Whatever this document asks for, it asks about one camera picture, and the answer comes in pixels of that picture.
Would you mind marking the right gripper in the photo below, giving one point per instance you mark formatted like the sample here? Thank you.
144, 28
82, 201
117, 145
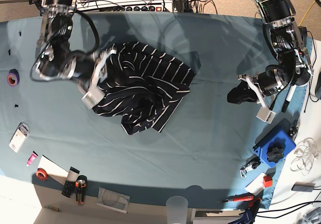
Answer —
88, 73

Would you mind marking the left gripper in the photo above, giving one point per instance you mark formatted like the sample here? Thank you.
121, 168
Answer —
268, 84

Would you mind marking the navy white striped t-shirt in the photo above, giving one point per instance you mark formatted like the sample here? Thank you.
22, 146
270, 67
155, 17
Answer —
144, 86

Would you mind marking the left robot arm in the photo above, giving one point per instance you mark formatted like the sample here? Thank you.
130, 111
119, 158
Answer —
293, 68

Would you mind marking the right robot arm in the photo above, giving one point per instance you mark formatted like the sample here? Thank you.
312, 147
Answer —
56, 62

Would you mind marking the white black marker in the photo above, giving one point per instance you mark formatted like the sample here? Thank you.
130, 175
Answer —
288, 98

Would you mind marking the blue box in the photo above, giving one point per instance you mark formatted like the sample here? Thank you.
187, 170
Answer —
280, 136

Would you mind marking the orange black clamp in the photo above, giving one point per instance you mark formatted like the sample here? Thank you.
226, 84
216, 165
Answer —
303, 33

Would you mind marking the purple tape roll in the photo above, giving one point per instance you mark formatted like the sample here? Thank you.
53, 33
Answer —
13, 78

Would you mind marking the black star knob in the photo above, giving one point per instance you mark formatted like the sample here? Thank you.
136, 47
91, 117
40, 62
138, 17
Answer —
275, 154

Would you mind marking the metal carabiner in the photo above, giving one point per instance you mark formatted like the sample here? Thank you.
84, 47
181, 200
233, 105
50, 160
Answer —
250, 166

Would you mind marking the teal table cloth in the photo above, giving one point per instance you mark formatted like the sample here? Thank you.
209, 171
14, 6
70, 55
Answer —
199, 152

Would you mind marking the plastic blister pack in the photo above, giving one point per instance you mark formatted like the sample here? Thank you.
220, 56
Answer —
20, 135

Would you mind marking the pink tube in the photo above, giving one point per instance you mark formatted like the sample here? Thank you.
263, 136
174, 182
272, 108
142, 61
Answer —
32, 158

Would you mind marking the black remote control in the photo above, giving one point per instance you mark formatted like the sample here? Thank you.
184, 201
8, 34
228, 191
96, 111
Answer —
69, 185

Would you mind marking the white paper sheet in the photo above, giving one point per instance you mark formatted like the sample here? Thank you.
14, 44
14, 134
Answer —
52, 168

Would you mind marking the orange black pliers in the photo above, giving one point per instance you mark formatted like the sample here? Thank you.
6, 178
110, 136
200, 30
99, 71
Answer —
80, 187

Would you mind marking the power strip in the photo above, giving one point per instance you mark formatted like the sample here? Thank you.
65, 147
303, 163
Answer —
150, 8

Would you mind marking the orange tape roll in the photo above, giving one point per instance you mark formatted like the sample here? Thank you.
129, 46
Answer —
41, 174

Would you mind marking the red cube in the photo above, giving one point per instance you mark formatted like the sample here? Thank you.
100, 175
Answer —
267, 181

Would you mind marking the white card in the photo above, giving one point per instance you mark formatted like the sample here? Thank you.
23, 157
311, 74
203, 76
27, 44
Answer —
256, 186

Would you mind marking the red screwdriver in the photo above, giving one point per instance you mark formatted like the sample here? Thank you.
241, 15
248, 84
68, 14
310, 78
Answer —
238, 199

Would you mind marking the grey adapter box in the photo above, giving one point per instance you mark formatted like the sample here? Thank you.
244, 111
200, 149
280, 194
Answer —
303, 187

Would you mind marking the blue clamp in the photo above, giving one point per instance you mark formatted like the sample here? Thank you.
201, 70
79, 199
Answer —
249, 215

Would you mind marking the frosted plastic cup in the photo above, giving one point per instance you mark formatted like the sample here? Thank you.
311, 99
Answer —
176, 210

